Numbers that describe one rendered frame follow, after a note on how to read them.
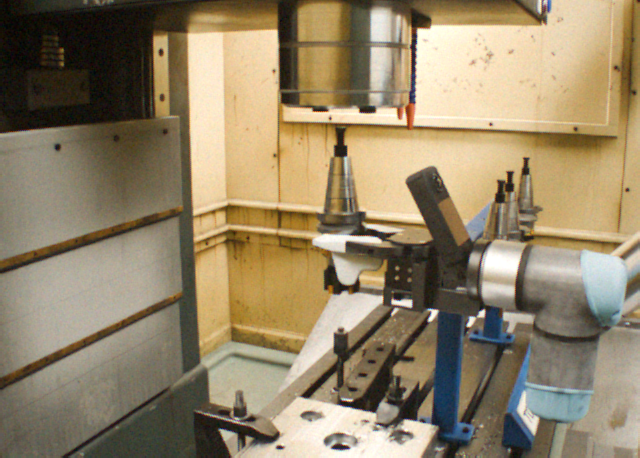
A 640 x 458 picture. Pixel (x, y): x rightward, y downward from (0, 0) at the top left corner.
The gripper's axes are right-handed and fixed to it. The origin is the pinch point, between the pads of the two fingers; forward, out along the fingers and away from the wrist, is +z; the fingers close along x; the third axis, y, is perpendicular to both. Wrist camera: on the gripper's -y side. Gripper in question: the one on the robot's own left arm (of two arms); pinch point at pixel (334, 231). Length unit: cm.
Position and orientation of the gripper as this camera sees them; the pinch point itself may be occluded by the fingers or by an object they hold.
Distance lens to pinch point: 83.3
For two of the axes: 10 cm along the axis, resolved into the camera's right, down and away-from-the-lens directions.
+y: 0.0, 9.8, 2.2
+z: -8.6, -1.1, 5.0
